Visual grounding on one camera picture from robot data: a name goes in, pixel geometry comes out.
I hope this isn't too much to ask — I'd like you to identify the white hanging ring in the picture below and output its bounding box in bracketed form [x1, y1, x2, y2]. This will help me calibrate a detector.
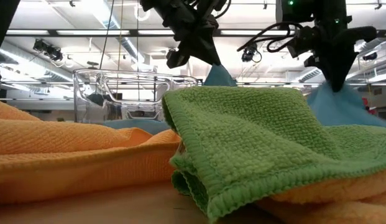
[133, 2, 152, 22]

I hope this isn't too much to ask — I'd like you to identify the orange microfiber towel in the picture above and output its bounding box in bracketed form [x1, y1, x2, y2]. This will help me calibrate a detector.
[256, 167, 386, 224]
[0, 99, 181, 205]

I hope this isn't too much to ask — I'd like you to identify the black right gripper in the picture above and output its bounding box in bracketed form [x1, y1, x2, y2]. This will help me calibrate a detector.
[275, 0, 379, 93]

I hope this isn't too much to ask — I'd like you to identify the green microfiber towel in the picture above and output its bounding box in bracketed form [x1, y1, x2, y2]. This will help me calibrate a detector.
[161, 85, 386, 222]

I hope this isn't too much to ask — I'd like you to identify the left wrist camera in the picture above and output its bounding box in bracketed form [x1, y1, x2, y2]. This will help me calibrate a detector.
[166, 48, 191, 69]

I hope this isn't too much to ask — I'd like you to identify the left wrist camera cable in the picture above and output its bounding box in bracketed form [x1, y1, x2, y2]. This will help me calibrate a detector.
[213, 0, 232, 19]

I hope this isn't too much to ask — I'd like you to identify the overhead light bar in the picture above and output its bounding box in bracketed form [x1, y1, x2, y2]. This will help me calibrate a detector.
[6, 29, 386, 39]

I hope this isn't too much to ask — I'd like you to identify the clear plastic bin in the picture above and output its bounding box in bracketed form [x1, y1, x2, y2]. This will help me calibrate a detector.
[73, 68, 199, 125]

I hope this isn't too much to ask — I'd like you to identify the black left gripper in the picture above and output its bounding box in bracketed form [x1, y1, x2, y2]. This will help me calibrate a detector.
[139, 0, 231, 66]

